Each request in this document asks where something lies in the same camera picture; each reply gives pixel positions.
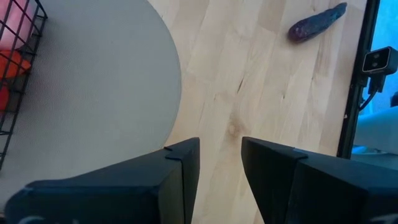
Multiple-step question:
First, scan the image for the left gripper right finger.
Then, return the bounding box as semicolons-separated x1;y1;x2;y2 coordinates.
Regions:
241;136;398;224

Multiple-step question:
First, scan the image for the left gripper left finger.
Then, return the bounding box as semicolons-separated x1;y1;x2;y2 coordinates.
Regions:
4;137;201;224

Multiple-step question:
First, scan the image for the purple eggplant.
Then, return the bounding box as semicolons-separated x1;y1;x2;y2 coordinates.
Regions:
287;2;348;44

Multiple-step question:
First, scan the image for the pink peach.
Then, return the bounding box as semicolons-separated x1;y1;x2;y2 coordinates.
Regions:
0;0;38;50

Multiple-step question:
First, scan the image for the round grey mat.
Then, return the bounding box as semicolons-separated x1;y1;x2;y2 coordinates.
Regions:
0;0;183;200

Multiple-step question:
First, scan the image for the black aluminium table frame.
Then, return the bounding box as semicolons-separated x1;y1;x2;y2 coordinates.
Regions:
337;0;381;159

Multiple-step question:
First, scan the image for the table-level camera box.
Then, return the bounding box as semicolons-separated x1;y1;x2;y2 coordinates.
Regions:
362;46;398;75

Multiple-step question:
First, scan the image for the black wire basket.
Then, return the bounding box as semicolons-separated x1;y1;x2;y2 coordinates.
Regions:
0;0;49;170

